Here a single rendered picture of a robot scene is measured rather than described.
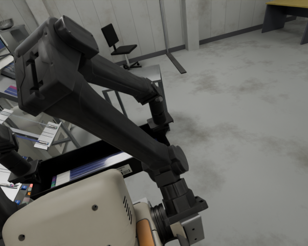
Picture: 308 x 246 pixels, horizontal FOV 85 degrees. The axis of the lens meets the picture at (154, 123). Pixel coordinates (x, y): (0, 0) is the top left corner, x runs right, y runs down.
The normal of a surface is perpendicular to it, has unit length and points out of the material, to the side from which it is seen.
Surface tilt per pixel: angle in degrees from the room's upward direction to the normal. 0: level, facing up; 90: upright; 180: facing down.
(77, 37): 70
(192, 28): 90
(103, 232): 48
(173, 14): 90
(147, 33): 90
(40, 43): 41
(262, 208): 0
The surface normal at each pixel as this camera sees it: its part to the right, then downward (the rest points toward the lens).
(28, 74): -0.41, -0.15
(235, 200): -0.19, -0.75
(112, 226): 0.22, -0.13
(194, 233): 0.27, 0.46
